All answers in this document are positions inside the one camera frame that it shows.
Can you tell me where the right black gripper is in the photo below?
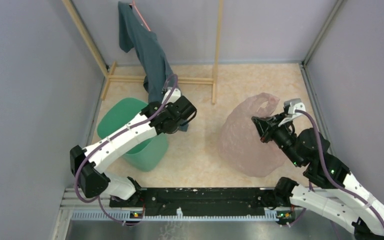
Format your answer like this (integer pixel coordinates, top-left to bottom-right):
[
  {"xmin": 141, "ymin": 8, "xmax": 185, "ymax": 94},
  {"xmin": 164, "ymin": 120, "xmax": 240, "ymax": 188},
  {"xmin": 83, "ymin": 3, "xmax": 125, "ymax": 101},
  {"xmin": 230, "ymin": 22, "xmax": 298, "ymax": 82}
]
[{"xmin": 251, "ymin": 111, "xmax": 303, "ymax": 167}]

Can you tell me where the pink plastic trash bag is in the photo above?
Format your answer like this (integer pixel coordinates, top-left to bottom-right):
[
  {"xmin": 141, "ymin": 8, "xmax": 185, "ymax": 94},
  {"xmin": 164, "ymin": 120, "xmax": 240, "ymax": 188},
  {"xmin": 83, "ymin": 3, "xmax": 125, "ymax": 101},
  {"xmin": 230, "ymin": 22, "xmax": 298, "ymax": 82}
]
[{"xmin": 217, "ymin": 92, "xmax": 286, "ymax": 178}]

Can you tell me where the green plastic trash bin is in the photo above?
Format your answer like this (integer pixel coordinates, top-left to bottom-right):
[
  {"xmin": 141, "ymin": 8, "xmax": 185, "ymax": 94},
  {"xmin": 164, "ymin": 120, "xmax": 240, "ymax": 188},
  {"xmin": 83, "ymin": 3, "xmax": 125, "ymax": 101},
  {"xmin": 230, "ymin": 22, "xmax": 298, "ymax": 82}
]
[{"xmin": 96, "ymin": 97, "xmax": 169, "ymax": 172}]

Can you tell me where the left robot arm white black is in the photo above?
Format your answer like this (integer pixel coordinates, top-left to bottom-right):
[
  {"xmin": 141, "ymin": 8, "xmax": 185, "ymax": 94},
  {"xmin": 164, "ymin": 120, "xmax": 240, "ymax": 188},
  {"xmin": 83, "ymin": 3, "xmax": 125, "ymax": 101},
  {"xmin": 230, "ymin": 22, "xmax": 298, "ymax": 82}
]
[{"xmin": 69, "ymin": 96, "xmax": 197, "ymax": 207}]

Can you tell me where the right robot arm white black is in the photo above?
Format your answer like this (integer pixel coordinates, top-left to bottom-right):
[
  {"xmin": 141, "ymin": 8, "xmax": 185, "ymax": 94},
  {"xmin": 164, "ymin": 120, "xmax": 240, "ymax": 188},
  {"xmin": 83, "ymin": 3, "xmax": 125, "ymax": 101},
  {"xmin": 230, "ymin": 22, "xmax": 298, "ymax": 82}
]
[{"xmin": 251, "ymin": 113, "xmax": 384, "ymax": 240}]

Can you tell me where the dark teal hanging cloth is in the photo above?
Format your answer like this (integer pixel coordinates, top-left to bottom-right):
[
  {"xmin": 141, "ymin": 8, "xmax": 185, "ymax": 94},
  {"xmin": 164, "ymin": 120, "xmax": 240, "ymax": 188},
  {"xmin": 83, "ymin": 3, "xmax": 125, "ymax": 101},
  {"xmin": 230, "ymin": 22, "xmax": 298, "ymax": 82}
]
[{"xmin": 117, "ymin": 1, "xmax": 190, "ymax": 133}]

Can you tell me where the pink clothes hanger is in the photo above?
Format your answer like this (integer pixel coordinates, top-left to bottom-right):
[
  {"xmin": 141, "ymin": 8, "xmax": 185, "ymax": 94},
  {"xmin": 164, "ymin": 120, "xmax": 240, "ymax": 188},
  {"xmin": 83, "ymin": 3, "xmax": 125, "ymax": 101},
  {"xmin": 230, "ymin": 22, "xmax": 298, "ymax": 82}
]
[{"xmin": 130, "ymin": 0, "xmax": 152, "ymax": 32}]

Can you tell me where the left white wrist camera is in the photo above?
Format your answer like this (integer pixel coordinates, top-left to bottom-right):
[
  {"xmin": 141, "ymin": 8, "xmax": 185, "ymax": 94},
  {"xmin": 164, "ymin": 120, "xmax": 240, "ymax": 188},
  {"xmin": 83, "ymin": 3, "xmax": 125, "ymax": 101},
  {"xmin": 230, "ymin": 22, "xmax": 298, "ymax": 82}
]
[{"xmin": 162, "ymin": 87, "xmax": 182, "ymax": 105}]

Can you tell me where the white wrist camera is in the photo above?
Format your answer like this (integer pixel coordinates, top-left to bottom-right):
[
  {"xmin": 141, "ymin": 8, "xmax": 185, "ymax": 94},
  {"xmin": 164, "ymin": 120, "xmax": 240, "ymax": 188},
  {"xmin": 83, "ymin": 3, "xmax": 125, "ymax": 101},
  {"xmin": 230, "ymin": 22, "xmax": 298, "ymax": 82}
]
[
  {"xmin": 162, "ymin": 87, "xmax": 182, "ymax": 105},
  {"xmin": 278, "ymin": 98, "xmax": 307, "ymax": 127}
]

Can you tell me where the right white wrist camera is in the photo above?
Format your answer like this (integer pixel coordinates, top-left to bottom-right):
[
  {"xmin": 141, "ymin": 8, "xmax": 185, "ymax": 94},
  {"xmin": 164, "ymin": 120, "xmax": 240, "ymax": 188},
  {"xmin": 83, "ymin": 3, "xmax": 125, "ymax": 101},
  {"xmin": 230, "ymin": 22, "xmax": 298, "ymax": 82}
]
[{"xmin": 278, "ymin": 98, "xmax": 307, "ymax": 127}]

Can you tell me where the wooden clothes rack frame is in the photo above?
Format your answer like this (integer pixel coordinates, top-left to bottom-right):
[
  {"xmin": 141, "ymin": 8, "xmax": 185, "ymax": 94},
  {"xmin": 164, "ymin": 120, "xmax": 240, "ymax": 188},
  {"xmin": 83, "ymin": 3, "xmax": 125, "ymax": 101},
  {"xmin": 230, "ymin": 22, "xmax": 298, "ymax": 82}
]
[{"xmin": 62, "ymin": 0, "xmax": 224, "ymax": 105}]

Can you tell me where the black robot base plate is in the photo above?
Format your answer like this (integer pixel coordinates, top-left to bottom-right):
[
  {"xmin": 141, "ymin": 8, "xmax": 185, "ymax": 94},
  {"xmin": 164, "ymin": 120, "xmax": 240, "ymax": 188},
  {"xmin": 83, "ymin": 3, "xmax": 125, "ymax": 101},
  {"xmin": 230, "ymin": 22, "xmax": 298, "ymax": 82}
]
[{"xmin": 109, "ymin": 187, "xmax": 297, "ymax": 217}]

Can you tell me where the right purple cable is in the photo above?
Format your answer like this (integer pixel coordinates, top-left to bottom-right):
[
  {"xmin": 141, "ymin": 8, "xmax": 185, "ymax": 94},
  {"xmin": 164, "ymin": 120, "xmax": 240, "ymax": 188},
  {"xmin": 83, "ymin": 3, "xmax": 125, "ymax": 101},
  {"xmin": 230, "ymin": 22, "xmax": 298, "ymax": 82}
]
[{"xmin": 291, "ymin": 109, "xmax": 384, "ymax": 240}]

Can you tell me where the grey slotted cable duct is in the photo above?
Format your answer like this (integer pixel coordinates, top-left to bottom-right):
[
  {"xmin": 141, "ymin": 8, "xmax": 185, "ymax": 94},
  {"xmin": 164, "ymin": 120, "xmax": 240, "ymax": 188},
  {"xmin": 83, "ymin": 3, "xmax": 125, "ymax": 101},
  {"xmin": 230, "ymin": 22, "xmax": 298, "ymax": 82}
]
[{"xmin": 71, "ymin": 208, "xmax": 290, "ymax": 222}]

